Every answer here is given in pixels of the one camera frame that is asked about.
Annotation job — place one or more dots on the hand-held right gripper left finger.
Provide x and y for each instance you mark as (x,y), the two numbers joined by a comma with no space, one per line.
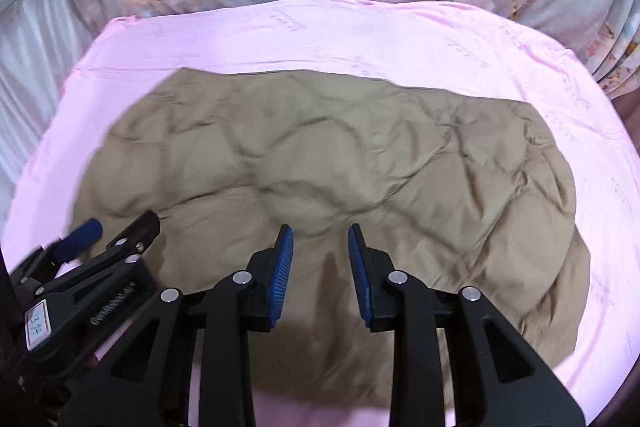
(282,277)

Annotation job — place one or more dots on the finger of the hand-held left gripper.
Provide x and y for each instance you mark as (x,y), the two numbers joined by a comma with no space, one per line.
(82,238)
(125,257)

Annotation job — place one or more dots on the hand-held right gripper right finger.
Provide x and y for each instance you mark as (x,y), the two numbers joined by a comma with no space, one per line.
(359,277)

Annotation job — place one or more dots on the olive quilted jacket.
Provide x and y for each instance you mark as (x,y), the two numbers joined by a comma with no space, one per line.
(350,157)

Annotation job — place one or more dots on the white satin curtain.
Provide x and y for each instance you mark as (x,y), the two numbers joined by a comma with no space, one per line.
(30,37)

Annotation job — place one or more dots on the pink bed sheet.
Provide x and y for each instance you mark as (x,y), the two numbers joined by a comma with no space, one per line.
(300,37)

